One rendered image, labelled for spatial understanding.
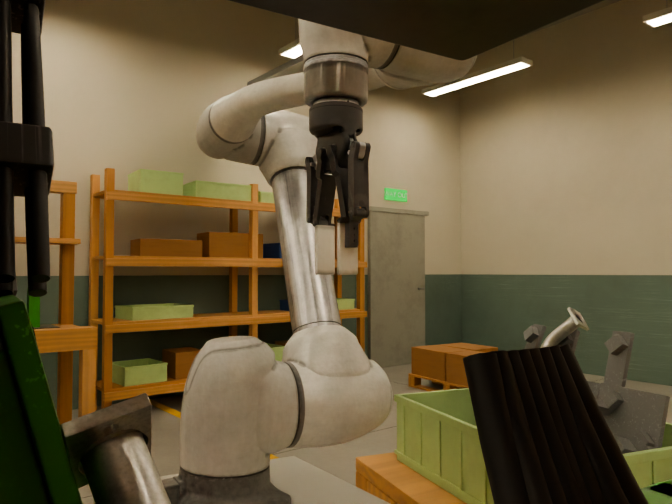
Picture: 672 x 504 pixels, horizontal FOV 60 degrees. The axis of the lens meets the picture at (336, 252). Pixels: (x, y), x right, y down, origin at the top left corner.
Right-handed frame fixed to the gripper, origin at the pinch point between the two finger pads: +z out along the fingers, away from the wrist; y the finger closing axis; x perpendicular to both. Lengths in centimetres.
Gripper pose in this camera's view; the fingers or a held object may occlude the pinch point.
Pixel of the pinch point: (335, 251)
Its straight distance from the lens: 80.5
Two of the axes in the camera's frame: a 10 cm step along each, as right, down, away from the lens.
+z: 0.0, 10.0, -0.3
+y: -5.3, 0.3, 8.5
